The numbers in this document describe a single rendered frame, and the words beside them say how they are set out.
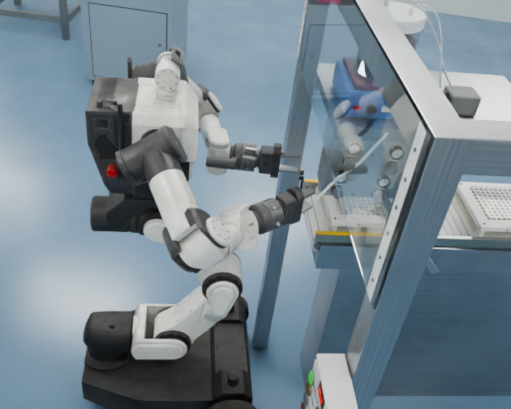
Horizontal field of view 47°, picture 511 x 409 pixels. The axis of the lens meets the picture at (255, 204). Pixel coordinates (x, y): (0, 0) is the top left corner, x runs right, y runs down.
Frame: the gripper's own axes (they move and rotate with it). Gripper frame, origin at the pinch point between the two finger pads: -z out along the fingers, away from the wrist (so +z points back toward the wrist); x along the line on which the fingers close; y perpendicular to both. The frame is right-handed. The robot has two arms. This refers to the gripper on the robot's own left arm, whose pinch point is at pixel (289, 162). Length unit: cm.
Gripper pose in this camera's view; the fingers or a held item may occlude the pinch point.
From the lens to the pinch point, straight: 190.5
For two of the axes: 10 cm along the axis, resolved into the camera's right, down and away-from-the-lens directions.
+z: -9.9, -1.2, -0.1
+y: -0.7, 6.1, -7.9
